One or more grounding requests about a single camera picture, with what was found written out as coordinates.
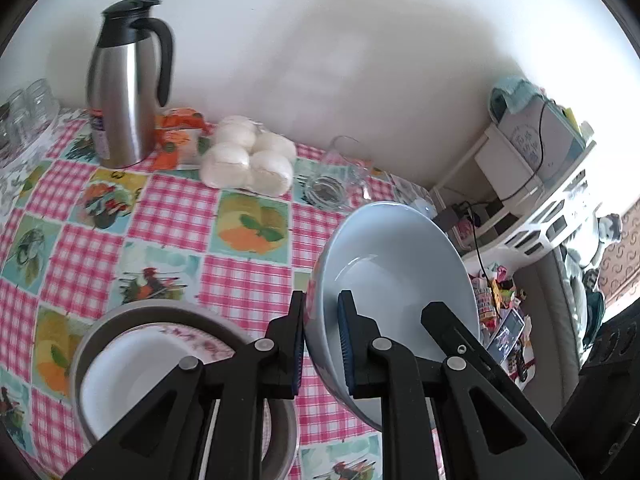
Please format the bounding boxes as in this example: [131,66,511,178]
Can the stainless steel basin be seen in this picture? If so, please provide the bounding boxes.
[69,301,301,480]

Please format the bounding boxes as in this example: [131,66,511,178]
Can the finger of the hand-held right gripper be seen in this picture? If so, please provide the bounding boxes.
[421,302,496,368]

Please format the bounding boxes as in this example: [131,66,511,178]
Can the stainless steel thermos jug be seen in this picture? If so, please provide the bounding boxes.
[86,0,176,169]

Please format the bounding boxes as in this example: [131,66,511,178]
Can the black charger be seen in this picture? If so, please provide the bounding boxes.
[432,202,472,236]

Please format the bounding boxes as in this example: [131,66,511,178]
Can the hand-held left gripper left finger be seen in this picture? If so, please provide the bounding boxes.
[62,290,307,480]

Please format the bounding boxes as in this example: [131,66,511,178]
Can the colourful snack packets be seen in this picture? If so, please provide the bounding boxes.
[470,265,531,321]

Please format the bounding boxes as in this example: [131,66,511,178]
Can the bag of white buns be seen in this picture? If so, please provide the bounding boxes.
[200,116,297,196]

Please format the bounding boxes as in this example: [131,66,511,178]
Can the white shelf with devices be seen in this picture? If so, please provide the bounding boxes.
[465,140,601,261]

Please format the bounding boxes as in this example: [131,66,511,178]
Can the grey white plush toy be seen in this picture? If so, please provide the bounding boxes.
[595,212,623,247]

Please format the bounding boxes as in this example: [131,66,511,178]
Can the orange snack packet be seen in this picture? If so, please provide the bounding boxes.
[152,107,211,171]

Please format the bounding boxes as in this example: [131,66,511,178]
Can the black phone cable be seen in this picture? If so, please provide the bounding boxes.
[467,205,485,276]

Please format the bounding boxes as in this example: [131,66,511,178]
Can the white shelf rack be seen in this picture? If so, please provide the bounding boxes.
[435,125,546,241]

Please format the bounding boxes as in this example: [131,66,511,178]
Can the smartphone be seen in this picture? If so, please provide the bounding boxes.
[485,310,527,366]

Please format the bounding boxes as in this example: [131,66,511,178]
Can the clear glass mug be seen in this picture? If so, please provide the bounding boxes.
[305,136,373,212]

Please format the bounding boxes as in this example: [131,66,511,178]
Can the pink floral round plate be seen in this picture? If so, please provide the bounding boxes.
[80,324,273,461]

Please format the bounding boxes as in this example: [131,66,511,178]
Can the black charger cable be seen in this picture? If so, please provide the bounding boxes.
[500,102,547,202]

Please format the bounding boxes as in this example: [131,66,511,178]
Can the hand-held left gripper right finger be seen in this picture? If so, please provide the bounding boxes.
[337,290,583,480]

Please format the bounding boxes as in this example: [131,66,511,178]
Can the white printed box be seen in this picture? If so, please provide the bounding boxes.
[475,97,586,201]

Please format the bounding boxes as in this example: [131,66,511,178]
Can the teal cloth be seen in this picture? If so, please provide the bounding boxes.
[490,76,546,121]

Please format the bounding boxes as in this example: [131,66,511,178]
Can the light blue bowl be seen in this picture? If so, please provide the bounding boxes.
[305,201,482,433]

